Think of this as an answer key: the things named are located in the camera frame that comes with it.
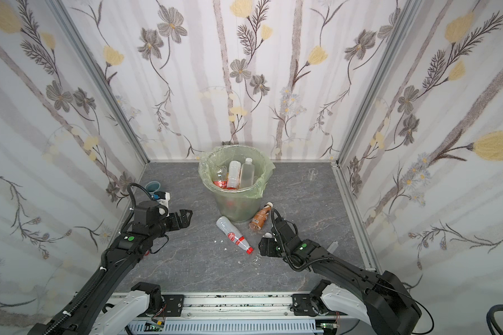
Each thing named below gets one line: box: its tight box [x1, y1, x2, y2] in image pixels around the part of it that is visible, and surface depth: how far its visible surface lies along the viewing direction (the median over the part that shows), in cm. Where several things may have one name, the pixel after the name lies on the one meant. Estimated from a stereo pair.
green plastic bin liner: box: [198, 144, 276, 199], surface depth 90 cm
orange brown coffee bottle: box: [248, 201, 274, 232], surface depth 94 cm
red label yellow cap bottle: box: [213, 165, 229, 190], surface depth 90 cm
